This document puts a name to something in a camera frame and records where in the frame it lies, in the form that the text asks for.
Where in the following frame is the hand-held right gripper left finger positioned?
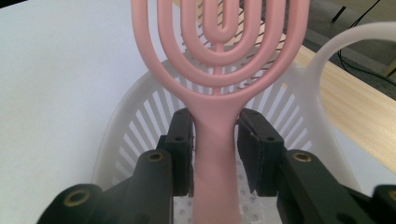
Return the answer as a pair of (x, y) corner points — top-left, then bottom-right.
(118, 107), (195, 224)

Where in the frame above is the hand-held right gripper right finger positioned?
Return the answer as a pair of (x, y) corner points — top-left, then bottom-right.
(237, 107), (375, 224)

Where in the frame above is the pink hairbrush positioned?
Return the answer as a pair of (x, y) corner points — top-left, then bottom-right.
(130, 0), (311, 224)

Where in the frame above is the white slotted plastic basket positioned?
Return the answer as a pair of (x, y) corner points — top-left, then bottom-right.
(91, 21), (396, 224)

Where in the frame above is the white table cover sheet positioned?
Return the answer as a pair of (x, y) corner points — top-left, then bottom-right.
(0, 0), (396, 224)

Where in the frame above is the long black floor cable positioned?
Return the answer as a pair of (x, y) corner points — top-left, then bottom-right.
(337, 0), (396, 89)

